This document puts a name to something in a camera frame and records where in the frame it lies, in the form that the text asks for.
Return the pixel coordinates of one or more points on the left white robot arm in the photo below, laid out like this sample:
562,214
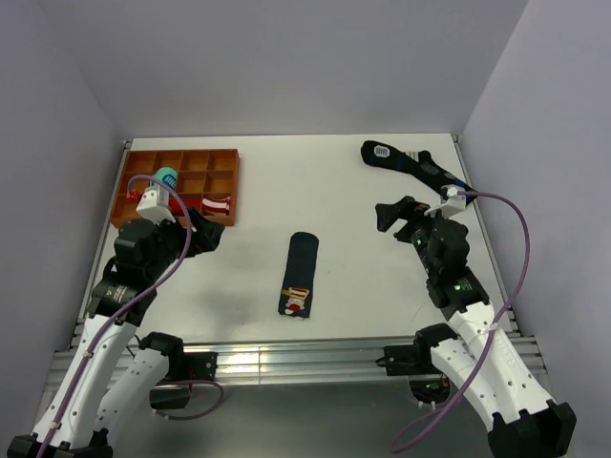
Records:
89,409

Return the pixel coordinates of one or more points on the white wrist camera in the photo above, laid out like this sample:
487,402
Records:
453,201
152,204

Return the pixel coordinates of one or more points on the orange compartment tray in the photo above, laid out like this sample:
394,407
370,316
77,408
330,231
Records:
203,173

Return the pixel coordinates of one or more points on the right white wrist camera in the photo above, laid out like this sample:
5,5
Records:
453,201

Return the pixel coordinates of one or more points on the teal rolled sock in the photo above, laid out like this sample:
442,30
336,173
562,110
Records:
168,176

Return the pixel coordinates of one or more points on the navy cartoon sock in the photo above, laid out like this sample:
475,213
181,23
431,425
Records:
298,283

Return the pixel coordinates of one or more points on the black blue sports sock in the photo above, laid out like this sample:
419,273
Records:
417,164

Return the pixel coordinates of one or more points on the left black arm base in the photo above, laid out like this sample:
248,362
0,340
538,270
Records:
179,387

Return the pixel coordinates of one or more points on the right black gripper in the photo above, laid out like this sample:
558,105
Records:
406,208

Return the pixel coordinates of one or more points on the aluminium front rail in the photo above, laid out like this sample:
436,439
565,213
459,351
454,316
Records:
298,362

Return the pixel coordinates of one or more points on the red white striped sock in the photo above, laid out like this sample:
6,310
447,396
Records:
208,206

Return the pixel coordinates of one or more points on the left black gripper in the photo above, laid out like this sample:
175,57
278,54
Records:
206,236

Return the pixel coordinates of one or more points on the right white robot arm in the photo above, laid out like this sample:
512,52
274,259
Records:
521,417

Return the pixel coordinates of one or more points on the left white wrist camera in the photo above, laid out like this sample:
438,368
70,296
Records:
152,204

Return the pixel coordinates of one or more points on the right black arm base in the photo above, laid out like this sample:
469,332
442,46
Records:
427,384

